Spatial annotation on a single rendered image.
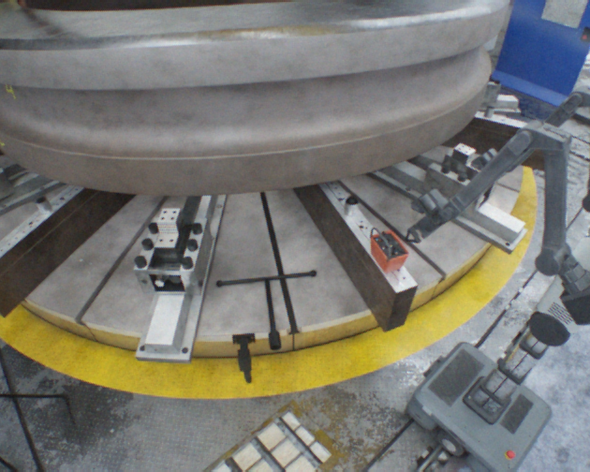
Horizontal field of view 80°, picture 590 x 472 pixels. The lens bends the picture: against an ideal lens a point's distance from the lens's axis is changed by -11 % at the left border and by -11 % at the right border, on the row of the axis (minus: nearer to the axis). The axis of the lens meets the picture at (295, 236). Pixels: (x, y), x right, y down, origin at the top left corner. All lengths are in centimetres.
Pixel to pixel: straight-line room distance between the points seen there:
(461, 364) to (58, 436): 238
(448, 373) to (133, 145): 220
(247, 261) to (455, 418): 157
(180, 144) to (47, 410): 181
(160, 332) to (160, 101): 125
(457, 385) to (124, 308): 202
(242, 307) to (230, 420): 66
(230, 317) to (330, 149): 114
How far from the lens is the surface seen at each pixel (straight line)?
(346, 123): 238
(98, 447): 260
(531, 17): 693
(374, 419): 245
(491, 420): 232
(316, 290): 249
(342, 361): 258
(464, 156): 300
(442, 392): 232
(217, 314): 242
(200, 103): 221
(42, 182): 392
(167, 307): 233
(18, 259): 287
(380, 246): 211
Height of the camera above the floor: 226
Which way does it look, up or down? 44 degrees down
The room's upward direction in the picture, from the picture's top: straight up
